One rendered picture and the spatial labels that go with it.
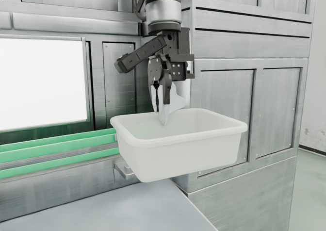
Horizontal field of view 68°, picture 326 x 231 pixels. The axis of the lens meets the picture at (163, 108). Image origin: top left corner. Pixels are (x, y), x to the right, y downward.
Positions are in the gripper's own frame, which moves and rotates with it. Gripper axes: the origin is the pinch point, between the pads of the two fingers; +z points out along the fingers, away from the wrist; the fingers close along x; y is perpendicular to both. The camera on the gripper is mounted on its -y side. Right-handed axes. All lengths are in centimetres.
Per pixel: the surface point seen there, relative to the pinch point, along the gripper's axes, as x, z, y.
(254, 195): 32, 45, 59
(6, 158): 37, 12, -35
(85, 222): 26.5, 33.0, -15.2
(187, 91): 24.4, -4.6, 21.4
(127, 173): 29.0, 21.7, -0.3
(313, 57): 154, -30, 284
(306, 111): 162, 39, 284
